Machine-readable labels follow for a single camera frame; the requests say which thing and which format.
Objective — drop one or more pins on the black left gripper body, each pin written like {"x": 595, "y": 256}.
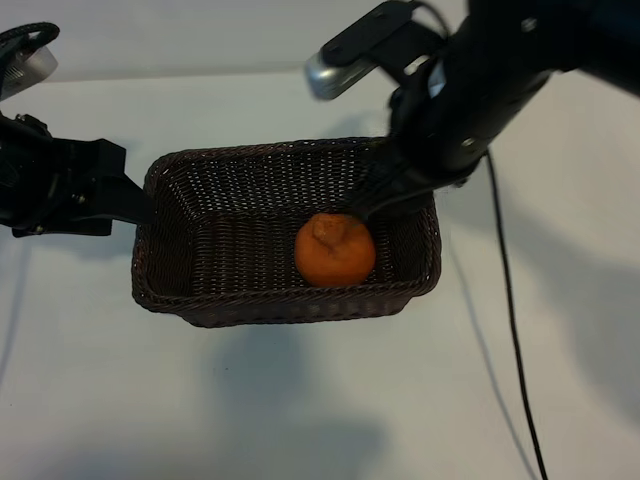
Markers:
{"x": 50, "y": 190}

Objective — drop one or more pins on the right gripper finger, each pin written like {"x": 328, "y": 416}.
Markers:
{"x": 400, "y": 197}
{"x": 382, "y": 172}

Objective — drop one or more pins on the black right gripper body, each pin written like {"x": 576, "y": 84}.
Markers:
{"x": 460, "y": 115}

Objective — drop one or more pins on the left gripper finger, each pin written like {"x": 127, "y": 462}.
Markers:
{"x": 125, "y": 199}
{"x": 111, "y": 155}

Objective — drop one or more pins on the bumpy orange fruit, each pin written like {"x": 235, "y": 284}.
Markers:
{"x": 335, "y": 255}

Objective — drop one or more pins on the dark brown wicker basket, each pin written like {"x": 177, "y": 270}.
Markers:
{"x": 240, "y": 250}

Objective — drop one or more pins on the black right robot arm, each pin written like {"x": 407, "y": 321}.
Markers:
{"x": 575, "y": 35}

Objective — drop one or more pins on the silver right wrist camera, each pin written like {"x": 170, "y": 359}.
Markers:
{"x": 330, "y": 77}

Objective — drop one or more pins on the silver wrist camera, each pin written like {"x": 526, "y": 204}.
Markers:
{"x": 330, "y": 77}
{"x": 32, "y": 70}

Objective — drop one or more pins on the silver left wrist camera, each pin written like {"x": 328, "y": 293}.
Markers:
{"x": 32, "y": 70}

